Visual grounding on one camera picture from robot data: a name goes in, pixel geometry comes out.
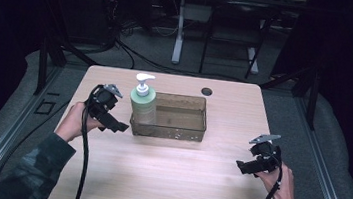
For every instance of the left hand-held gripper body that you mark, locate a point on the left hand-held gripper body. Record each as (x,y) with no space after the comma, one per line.
(103,103)

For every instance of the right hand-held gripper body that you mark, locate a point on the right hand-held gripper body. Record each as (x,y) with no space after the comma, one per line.
(265,155)

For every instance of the green pump soap bottle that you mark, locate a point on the green pump soap bottle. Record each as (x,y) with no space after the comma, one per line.
(143,104)

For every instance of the clear brown plastic tray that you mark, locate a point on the clear brown plastic tray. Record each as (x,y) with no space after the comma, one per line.
(178,120)

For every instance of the person's right hand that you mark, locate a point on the person's right hand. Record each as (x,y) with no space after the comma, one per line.
(280,188)

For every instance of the person's left hand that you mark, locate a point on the person's left hand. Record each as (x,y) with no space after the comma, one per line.
(73,121)

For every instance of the black metal stand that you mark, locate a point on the black metal stand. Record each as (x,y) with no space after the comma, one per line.
(303,87)
(52,55)

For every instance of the aluminium floor rail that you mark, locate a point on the aluminium floor rail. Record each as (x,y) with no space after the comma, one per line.
(321,166)
(2,140)

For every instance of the black metal chair frame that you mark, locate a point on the black metal chair frame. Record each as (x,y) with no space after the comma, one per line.
(235,35)

